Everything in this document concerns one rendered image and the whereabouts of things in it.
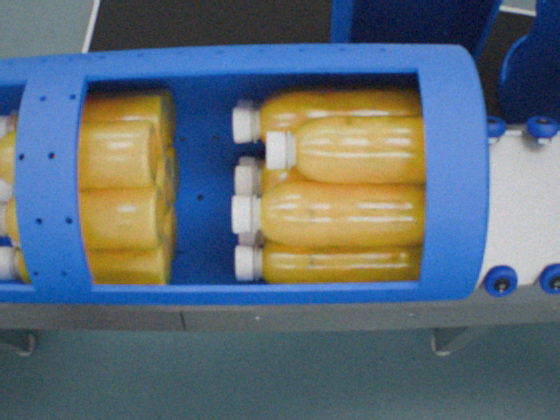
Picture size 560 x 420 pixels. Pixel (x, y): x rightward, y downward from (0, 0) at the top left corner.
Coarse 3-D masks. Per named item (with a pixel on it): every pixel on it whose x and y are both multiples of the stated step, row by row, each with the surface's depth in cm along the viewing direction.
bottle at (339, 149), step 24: (312, 120) 93; (336, 120) 91; (360, 120) 92; (384, 120) 91; (408, 120) 92; (288, 144) 92; (312, 144) 91; (336, 144) 90; (360, 144) 90; (384, 144) 90; (408, 144) 90; (288, 168) 93; (312, 168) 91; (336, 168) 91; (360, 168) 91; (384, 168) 91; (408, 168) 91
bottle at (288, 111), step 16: (288, 96) 98; (304, 96) 97; (320, 96) 97; (336, 96) 97; (352, 96) 97; (368, 96) 97; (384, 96) 97; (400, 96) 97; (416, 96) 97; (256, 112) 99; (272, 112) 97; (288, 112) 97; (304, 112) 96; (320, 112) 96; (336, 112) 96; (352, 112) 96; (368, 112) 96; (384, 112) 96; (400, 112) 96; (416, 112) 96; (256, 128) 98; (272, 128) 97; (288, 128) 97
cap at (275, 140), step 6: (270, 132) 93; (276, 132) 93; (282, 132) 93; (270, 138) 92; (276, 138) 92; (282, 138) 92; (270, 144) 92; (276, 144) 92; (282, 144) 92; (270, 150) 92; (276, 150) 92; (282, 150) 92; (270, 156) 92; (276, 156) 92; (282, 156) 92; (270, 162) 92; (276, 162) 92; (282, 162) 92; (270, 168) 93; (276, 168) 93
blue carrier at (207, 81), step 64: (0, 64) 94; (64, 64) 92; (128, 64) 92; (192, 64) 91; (256, 64) 91; (320, 64) 90; (384, 64) 90; (448, 64) 90; (64, 128) 87; (192, 128) 112; (448, 128) 86; (64, 192) 86; (192, 192) 113; (448, 192) 86; (64, 256) 89; (192, 256) 110; (448, 256) 89
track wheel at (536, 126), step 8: (528, 120) 115; (536, 120) 115; (544, 120) 114; (552, 120) 115; (528, 128) 114; (536, 128) 113; (544, 128) 113; (552, 128) 113; (536, 136) 114; (544, 136) 113; (552, 136) 113
